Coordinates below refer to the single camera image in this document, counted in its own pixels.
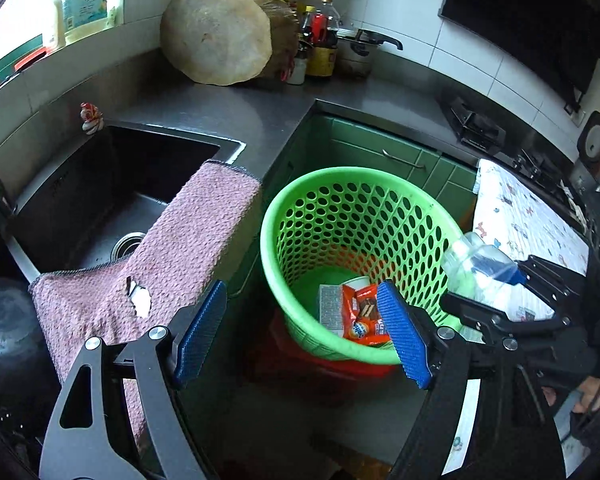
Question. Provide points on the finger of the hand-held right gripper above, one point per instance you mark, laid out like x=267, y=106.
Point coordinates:
x=500, y=327
x=511, y=275

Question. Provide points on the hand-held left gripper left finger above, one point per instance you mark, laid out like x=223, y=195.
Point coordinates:
x=200, y=332

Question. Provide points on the cluster of condiment bottles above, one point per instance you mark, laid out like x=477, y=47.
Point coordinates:
x=320, y=57

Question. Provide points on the clear plastic bottle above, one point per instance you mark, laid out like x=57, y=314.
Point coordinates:
x=472, y=270

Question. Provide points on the black gas stove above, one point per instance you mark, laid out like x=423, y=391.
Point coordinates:
x=480, y=127

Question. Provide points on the orange snack packet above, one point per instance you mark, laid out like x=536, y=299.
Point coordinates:
x=362, y=317

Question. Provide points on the pink knitted cloth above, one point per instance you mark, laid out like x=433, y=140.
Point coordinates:
x=180, y=245

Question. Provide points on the black rice cooker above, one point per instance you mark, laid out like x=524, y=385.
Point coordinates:
x=592, y=140

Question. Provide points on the white printed cloth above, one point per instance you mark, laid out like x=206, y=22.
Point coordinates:
x=525, y=220

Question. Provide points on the slim white bottle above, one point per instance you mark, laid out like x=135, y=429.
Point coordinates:
x=56, y=15

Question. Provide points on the green kitchen cabinet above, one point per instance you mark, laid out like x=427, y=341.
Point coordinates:
x=380, y=150

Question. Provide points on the green perforated plastic basket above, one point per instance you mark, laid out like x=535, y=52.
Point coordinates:
x=325, y=220

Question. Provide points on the steel kitchen sink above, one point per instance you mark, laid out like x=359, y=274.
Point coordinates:
x=105, y=185

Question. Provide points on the red plastic container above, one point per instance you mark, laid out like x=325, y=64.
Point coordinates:
x=300, y=360

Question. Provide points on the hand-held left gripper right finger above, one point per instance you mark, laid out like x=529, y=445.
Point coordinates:
x=404, y=332

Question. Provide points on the white paper cup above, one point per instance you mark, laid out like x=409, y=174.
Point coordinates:
x=360, y=284

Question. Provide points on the black range hood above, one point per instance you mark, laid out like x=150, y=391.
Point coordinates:
x=530, y=15

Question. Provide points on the round wooden chopping block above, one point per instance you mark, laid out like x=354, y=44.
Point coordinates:
x=215, y=35

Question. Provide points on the sink drain strainer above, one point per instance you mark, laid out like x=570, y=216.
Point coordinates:
x=127, y=245

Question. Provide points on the large white detergent jug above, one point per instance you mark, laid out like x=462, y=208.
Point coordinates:
x=87, y=5

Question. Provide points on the person's right hand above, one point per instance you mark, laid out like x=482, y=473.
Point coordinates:
x=587, y=393

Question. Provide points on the white snack packet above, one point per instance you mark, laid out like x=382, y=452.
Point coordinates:
x=330, y=307

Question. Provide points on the green box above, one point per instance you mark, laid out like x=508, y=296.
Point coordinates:
x=20, y=57

